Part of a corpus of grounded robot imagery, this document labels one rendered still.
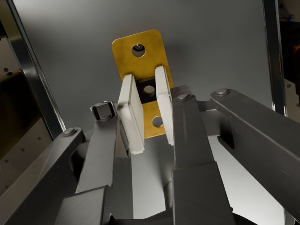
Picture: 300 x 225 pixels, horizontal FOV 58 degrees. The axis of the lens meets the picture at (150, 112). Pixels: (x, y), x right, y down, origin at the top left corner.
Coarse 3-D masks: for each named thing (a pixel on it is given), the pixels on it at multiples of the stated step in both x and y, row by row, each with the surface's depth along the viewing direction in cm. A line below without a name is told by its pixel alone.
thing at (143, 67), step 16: (144, 32) 20; (112, 48) 20; (128, 48) 20; (160, 48) 20; (128, 64) 21; (144, 64) 21; (160, 64) 21; (144, 80) 20; (144, 96) 21; (144, 112) 22; (160, 112) 22; (144, 128) 23; (160, 128) 23
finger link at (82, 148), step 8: (120, 120) 14; (120, 128) 14; (88, 136) 14; (80, 144) 13; (88, 144) 13; (128, 144) 15; (80, 152) 13; (72, 160) 13; (80, 160) 13; (72, 168) 13; (80, 168) 13
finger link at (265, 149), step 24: (216, 96) 12; (240, 96) 12; (240, 120) 10; (264, 120) 9; (288, 120) 9; (240, 144) 11; (264, 144) 9; (288, 144) 8; (264, 168) 9; (288, 168) 8; (288, 192) 8
